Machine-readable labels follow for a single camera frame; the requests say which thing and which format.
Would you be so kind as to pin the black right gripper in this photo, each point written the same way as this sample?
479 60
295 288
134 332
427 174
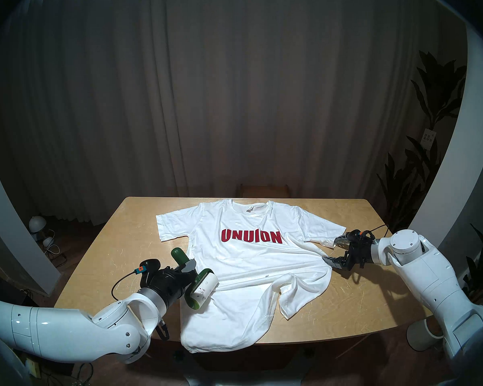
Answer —
359 254

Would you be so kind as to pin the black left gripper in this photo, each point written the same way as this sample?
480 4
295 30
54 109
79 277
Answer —
169 284

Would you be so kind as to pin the white t-shirt red print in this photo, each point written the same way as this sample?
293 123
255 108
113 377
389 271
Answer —
245 268

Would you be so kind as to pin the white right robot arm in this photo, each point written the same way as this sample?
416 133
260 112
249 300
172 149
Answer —
430 276

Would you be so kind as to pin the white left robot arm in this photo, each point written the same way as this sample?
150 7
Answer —
64 333

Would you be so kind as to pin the brown wooden chair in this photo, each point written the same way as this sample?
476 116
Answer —
261 191

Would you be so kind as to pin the plant in white pot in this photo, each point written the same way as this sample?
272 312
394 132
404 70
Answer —
420 335

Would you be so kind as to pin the white curved pillar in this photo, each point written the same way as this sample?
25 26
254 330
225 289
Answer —
455 180
12 236

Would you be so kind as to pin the white paper plant tag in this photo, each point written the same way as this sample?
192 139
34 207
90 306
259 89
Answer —
428 139

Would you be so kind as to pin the white mushroom lamp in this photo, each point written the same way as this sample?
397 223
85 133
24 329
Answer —
37 223

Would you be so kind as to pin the beige pleated curtain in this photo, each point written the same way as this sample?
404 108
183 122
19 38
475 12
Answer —
225 87

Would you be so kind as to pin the tall dark leafy plant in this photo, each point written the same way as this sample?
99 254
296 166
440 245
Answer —
438 91

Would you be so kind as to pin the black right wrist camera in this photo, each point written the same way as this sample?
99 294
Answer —
360 234

